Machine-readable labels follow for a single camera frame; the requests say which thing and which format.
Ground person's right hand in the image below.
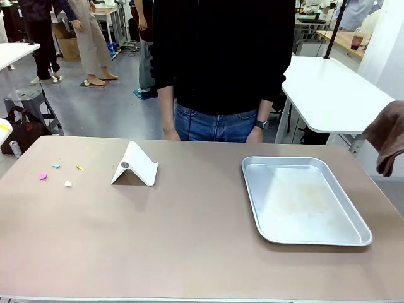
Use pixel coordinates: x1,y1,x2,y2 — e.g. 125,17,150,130
162,126,181,141

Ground person's left hand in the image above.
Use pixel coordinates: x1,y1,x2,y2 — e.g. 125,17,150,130
246,128,264,145

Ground brown cloth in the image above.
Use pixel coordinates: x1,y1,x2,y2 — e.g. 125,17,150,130
362,100,404,177

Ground person's left forearm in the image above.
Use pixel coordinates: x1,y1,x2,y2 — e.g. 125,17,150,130
256,98,274,122

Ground person's right forearm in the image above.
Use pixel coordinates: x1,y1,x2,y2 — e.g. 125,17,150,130
157,85,176,130

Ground white folded stand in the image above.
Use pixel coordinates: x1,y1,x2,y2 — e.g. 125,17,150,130
110,141,159,187

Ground blue floor mat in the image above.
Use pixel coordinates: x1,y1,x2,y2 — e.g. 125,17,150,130
132,88,158,100

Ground black bag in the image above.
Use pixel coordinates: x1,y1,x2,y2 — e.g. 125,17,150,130
298,125,331,145

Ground metal baking tray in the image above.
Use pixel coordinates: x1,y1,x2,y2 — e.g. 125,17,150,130
241,155,373,246

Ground large white table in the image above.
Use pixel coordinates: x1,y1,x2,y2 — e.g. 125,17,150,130
274,56,397,155

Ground person black sweater blue jeans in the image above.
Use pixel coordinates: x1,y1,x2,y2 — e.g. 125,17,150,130
151,0,296,143

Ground black pole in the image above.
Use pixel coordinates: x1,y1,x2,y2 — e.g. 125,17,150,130
324,0,348,60

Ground mannequin in beige trousers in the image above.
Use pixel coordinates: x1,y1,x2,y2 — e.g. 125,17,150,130
61,0,119,86

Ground wooden workbench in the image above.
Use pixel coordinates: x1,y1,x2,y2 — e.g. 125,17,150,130
316,30,372,59

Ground cardboard box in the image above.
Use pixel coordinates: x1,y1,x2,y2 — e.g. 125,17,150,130
52,23,81,62

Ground wooden top desk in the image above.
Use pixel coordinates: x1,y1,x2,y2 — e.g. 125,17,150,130
94,8,127,45

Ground cup with brown drink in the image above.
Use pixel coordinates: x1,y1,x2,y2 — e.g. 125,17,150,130
350,27,364,51

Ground dark brown bag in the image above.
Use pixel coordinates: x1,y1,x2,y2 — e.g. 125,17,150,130
0,106,53,155

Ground grey metal stool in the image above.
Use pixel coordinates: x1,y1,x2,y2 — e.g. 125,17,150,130
3,88,64,136

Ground person in light blue shirt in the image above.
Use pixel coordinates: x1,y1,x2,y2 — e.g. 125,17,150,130
336,0,384,32

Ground small white table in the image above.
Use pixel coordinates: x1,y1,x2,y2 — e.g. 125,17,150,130
0,42,41,72

